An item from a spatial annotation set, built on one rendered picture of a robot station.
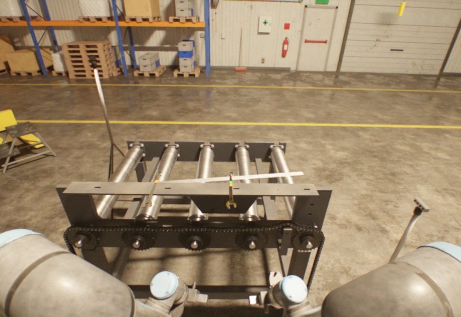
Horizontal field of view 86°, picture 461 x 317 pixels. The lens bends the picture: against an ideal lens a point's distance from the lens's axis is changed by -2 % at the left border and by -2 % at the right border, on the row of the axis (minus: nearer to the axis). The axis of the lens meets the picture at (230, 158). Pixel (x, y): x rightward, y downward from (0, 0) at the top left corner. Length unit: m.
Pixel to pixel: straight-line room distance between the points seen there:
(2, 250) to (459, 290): 0.70
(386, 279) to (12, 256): 0.57
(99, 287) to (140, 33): 10.18
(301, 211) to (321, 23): 9.46
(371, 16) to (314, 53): 2.20
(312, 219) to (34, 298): 1.20
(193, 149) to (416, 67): 11.08
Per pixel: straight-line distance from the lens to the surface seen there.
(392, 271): 0.49
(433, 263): 0.52
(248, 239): 1.35
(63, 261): 0.49
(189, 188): 1.21
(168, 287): 0.99
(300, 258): 1.59
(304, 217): 1.39
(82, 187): 1.37
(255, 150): 2.18
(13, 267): 0.51
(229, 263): 2.37
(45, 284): 0.47
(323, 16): 10.49
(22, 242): 0.55
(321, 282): 2.40
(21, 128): 4.53
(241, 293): 1.83
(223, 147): 2.16
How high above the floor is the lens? 1.89
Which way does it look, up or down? 30 degrees down
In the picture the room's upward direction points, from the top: 1 degrees clockwise
